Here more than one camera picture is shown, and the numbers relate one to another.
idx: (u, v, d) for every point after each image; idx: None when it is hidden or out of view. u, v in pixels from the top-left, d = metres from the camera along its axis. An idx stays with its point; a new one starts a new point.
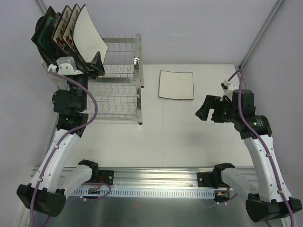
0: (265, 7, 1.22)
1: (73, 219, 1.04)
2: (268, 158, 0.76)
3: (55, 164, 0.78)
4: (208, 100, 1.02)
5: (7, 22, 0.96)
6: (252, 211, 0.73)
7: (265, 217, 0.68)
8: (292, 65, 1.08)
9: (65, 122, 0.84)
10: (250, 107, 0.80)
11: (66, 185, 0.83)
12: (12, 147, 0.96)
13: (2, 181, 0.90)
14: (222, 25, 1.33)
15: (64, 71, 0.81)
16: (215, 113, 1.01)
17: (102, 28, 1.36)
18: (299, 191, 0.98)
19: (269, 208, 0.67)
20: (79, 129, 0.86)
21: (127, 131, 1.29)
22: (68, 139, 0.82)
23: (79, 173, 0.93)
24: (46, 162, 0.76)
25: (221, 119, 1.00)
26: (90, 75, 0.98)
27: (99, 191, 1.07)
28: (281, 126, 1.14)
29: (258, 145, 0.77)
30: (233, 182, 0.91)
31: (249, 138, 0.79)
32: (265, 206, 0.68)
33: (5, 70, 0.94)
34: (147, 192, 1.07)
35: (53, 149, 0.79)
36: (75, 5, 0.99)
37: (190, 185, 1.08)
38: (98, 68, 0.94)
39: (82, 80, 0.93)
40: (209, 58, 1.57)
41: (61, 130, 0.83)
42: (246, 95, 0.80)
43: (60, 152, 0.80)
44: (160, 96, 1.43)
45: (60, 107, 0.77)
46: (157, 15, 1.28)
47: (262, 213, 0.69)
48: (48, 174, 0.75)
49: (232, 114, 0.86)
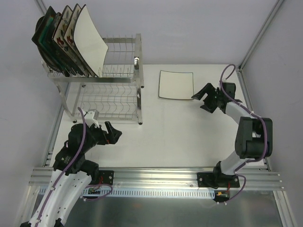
0: (264, 7, 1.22)
1: (73, 219, 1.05)
2: (240, 106, 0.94)
3: (52, 204, 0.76)
4: (207, 87, 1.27)
5: (7, 21, 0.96)
6: (238, 144, 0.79)
7: (244, 135, 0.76)
8: (292, 65, 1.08)
9: (61, 161, 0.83)
10: (231, 93, 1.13)
11: (63, 211, 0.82)
12: (11, 148, 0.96)
13: (3, 181, 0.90)
14: (222, 24, 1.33)
15: (88, 116, 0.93)
16: (208, 99, 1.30)
17: (102, 28, 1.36)
18: (299, 191, 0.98)
19: (244, 119, 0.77)
20: (74, 167, 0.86)
21: (127, 132, 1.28)
22: (64, 181, 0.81)
23: (76, 187, 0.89)
24: (44, 203, 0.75)
25: (211, 105, 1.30)
26: (104, 139, 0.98)
27: (99, 191, 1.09)
28: (281, 126, 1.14)
29: (232, 104, 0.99)
30: (230, 160, 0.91)
31: (227, 106, 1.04)
32: (240, 120, 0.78)
33: (4, 70, 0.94)
34: (147, 192, 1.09)
35: (50, 191, 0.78)
36: (76, 5, 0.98)
37: (190, 184, 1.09)
38: (112, 134, 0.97)
39: (97, 135, 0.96)
40: (209, 58, 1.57)
41: (57, 170, 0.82)
42: (229, 85, 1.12)
43: (57, 194, 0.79)
44: (160, 96, 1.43)
45: (73, 135, 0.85)
46: (157, 14, 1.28)
47: (242, 133, 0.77)
48: (45, 215, 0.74)
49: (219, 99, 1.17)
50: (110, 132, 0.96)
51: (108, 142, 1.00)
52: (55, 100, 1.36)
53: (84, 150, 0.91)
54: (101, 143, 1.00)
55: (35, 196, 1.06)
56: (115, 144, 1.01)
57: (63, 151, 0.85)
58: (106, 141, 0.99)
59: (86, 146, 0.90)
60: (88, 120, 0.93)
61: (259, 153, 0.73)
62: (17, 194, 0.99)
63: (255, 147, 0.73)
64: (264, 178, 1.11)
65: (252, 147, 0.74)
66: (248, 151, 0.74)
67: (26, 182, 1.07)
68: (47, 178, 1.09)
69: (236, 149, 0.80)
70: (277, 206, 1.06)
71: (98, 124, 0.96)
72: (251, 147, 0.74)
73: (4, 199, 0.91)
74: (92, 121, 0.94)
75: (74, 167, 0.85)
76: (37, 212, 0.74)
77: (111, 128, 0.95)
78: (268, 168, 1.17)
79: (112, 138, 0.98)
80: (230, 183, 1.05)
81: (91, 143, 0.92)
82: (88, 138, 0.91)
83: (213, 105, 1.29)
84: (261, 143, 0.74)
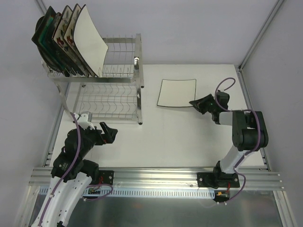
0: (264, 7, 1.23)
1: (74, 219, 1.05)
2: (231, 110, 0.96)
3: (52, 209, 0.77)
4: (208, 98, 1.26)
5: (7, 22, 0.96)
6: (235, 136, 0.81)
7: (239, 126, 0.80)
8: (292, 65, 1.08)
9: (59, 169, 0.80)
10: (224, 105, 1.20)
11: (64, 214, 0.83)
12: (11, 147, 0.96)
13: (2, 181, 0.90)
14: (222, 24, 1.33)
15: (82, 118, 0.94)
16: (201, 103, 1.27)
17: (102, 28, 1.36)
18: (299, 191, 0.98)
19: (237, 112, 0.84)
20: (72, 172, 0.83)
21: (127, 131, 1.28)
22: (63, 187, 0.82)
23: (75, 190, 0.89)
24: (44, 210, 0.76)
25: (204, 109, 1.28)
26: (100, 139, 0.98)
27: (99, 191, 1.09)
28: (281, 126, 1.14)
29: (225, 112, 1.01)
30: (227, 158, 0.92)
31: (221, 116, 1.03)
32: (235, 114, 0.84)
33: (4, 69, 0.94)
34: (147, 192, 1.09)
35: (49, 198, 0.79)
36: (76, 5, 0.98)
37: (190, 184, 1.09)
38: (108, 133, 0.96)
39: (94, 137, 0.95)
40: (210, 58, 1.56)
41: (56, 177, 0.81)
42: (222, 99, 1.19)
43: (56, 200, 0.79)
44: (159, 104, 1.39)
45: (69, 141, 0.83)
46: (157, 15, 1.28)
47: (237, 124, 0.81)
48: (46, 221, 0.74)
49: (213, 109, 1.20)
50: (105, 130, 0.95)
51: (105, 141, 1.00)
52: (55, 100, 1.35)
53: (82, 154, 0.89)
54: (99, 144, 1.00)
55: (35, 196, 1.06)
56: (112, 142, 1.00)
57: (60, 158, 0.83)
58: (103, 140, 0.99)
59: (84, 151, 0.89)
60: (82, 123, 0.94)
61: (255, 142, 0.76)
62: (17, 195, 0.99)
63: (252, 136, 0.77)
64: (263, 178, 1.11)
65: (248, 137, 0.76)
66: (245, 140, 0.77)
67: (27, 182, 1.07)
68: (47, 178, 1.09)
69: (234, 142, 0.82)
70: (277, 206, 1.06)
71: (93, 126, 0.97)
72: (248, 135, 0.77)
73: (4, 200, 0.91)
74: (87, 124, 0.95)
75: (72, 172, 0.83)
76: (37, 219, 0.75)
77: (105, 126, 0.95)
78: (268, 168, 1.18)
79: (109, 138, 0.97)
80: (230, 183, 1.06)
81: (87, 145, 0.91)
82: (85, 141, 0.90)
83: (206, 110, 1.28)
84: (256, 133, 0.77)
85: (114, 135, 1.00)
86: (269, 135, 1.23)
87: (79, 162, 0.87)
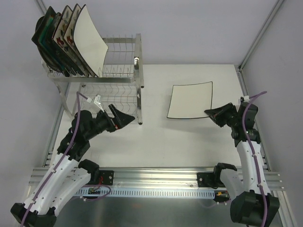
0: (264, 7, 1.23)
1: (75, 219, 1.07)
2: (253, 160, 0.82)
3: (50, 186, 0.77)
4: (227, 107, 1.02)
5: (7, 22, 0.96)
6: (233, 207, 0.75)
7: (242, 211, 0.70)
8: (293, 65, 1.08)
9: (66, 146, 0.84)
10: (250, 121, 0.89)
11: (58, 201, 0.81)
12: (11, 147, 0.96)
13: (2, 181, 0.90)
14: (222, 25, 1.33)
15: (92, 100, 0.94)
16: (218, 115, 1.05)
17: (102, 28, 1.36)
18: (299, 192, 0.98)
19: (246, 195, 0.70)
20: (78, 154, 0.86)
21: (127, 132, 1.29)
22: (66, 165, 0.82)
23: (74, 182, 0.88)
24: (42, 185, 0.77)
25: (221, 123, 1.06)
26: (111, 125, 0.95)
27: (99, 191, 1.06)
28: (281, 127, 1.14)
29: (246, 146, 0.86)
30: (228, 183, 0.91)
31: (240, 143, 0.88)
32: (244, 195, 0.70)
33: (4, 69, 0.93)
34: (147, 192, 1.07)
35: (50, 173, 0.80)
36: (76, 5, 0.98)
37: (190, 184, 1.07)
38: (117, 117, 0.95)
39: (104, 123, 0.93)
40: (210, 58, 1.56)
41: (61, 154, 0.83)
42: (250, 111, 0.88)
43: (56, 177, 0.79)
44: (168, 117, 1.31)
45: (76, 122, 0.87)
46: (157, 15, 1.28)
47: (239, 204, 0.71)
48: (41, 197, 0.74)
49: (234, 122, 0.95)
50: (114, 114, 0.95)
51: (116, 128, 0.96)
52: (55, 100, 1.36)
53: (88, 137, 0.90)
54: (110, 130, 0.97)
55: None
56: (122, 128, 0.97)
57: (67, 137, 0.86)
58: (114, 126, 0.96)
59: (91, 133, 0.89)
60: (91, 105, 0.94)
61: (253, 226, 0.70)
62: (17, 195, 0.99)
63: (251, 221, 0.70)
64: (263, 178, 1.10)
65: (246, 221, 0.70)
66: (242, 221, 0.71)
67: (27, 182, 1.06)
68: None
69: (231, 209, 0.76)
70: None
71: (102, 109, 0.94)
72: (245, 219, 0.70)
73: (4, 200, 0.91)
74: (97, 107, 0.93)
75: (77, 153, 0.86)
76: (33, 194, 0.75)
77: (114, 109, 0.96)
78: (268, 168, 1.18)
79: (118, 121, 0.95)
80: None
81: (95, 129, 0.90)
82: (93, 125, 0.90)
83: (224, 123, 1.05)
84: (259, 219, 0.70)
85: (125, 120, 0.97)
86: (269, 135, 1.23)
87: (84, 144, 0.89)
